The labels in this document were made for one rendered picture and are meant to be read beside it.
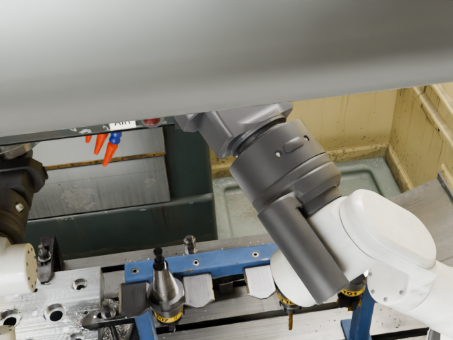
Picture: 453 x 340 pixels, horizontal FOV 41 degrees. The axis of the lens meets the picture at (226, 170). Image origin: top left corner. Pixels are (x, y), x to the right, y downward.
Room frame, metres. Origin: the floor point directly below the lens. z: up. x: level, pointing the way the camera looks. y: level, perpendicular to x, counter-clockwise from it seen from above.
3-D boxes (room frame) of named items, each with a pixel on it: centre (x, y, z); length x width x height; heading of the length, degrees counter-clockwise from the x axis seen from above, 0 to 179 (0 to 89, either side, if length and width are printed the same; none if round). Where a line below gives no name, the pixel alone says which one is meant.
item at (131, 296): (0.65, 0.17, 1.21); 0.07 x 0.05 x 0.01; 5
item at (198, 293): (0.66, 0.06, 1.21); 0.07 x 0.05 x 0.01; 5
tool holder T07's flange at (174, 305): (0.65, 0.12, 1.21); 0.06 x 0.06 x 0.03
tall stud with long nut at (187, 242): (0.96, 0.10, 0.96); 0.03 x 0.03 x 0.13
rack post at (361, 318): (0.74, -0.26, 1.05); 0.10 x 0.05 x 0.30; 5
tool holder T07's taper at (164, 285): (0.65, 0.12, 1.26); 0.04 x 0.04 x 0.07
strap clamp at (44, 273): (0.95, 0.43, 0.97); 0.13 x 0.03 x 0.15; 5
